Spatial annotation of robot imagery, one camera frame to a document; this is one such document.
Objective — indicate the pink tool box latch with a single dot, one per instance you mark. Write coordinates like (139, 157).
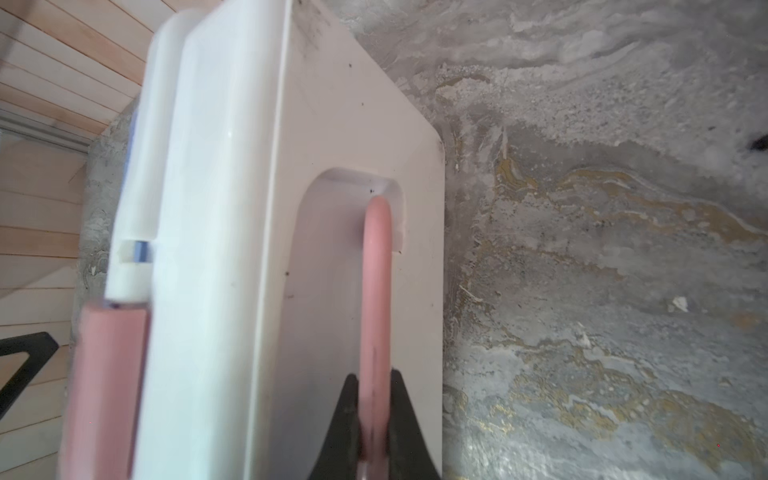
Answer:
(104, 394)

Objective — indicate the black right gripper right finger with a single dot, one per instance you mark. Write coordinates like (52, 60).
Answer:
(408, 455)

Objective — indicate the pink tool box handle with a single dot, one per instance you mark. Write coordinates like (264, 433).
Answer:
(375, 349)

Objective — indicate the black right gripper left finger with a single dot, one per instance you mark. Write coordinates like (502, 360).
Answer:
(340, 452)

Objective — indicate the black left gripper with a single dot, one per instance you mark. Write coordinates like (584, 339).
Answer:
(39, 347)

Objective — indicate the aluminium frame rail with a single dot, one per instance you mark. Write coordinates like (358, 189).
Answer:
(34, 130)

